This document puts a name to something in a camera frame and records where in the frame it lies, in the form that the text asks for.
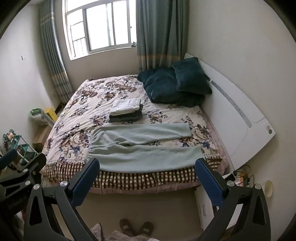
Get green white plastic bag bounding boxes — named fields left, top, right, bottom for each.
left=30, top=108, right=55, bottom=127

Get dark teal pillow back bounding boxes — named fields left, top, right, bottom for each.
left=172, top=57, right=212, bottom=95

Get brown slipper left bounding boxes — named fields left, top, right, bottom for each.
left=119, top=219, right=135, bottom=237

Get teal curtain right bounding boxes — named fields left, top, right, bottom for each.
left=136, top=0, right=189, bottom=72

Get cables on bedside cabinet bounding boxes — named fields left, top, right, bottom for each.
left=232, top=164, right=255, bottom=188

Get floral bed blanket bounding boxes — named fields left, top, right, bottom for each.
left=41, top=75, right=229, bottom=194

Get teal curtain left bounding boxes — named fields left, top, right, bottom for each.
left=39, top=1, right=73, bottom=104

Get white bed headboard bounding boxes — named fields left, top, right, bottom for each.
left=184, top=52, right=277, bottom=171

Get yellow box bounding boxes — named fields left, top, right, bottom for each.
left=44, top=108, right=58, bottom=122

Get brown slipper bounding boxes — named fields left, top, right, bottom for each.
left=138, top=221, right=154, bottom=237
left=119, top=219, right=135, bottom=237

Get brown slipper right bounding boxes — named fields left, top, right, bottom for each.
left=138, top=221, right=154, bottom=237

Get white folded garment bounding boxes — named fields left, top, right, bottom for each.
left=110, top=98, right=141, bottom=116

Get teal curtain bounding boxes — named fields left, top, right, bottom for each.
left=136, top=0, right=189, bottom=72
left=39, top=1, right=73, bottom=104

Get light green fleece pants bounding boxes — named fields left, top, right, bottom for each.
left=84, top=123, right=204, bottom=173

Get white bedside cabinet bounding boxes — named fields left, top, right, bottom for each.
left=195, top=185, right=242, bottom=230

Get teal metal rack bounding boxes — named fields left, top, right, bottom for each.
left=3, top=129, right=38, bottom=166

